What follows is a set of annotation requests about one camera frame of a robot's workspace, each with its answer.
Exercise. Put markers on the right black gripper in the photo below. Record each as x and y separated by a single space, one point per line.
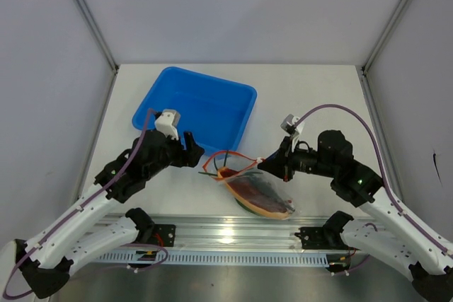
281 163

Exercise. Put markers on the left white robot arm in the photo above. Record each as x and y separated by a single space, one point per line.
51 258

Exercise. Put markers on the blue plastic bin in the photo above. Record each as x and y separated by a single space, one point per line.
215 110

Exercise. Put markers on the aluminium rail frame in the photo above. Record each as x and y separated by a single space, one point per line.
230 233

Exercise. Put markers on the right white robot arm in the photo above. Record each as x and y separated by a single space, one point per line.
406 244

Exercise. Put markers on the clear zip top bag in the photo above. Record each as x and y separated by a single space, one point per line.
238 161

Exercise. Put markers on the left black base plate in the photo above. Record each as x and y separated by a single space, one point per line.
163 235

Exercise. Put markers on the slotted cable duct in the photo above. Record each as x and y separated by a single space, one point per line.
215 258

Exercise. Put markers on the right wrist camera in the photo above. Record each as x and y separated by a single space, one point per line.
291 125

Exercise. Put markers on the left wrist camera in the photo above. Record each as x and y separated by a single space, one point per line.
166 122

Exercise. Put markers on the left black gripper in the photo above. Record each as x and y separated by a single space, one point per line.
188 157

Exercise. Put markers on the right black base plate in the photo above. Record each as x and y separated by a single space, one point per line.
320 238

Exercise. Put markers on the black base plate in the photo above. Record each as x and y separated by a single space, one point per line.
163 235
320 238

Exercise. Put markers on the dark green cucumber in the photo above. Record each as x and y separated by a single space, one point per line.
256 194

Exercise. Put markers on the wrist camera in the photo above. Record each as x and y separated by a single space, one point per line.
166 122
291 125

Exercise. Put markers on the orange purple sweet potato slice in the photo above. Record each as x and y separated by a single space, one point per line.
286 200

